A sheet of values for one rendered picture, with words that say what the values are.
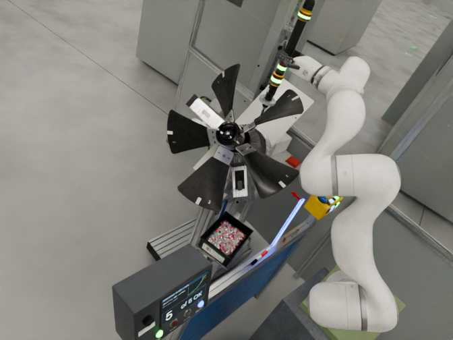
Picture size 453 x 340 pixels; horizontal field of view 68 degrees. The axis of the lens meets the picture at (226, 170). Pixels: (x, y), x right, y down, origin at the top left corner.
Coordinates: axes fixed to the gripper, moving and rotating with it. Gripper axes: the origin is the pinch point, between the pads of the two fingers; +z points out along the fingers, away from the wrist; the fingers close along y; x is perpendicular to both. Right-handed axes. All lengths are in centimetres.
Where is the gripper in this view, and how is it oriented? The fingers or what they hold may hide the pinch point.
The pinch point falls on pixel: (287, 54)
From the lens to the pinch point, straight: 134.8
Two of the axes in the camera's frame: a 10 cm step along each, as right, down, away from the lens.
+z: -6.5, -6.4, 4.2
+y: 7.0, -2.9, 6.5
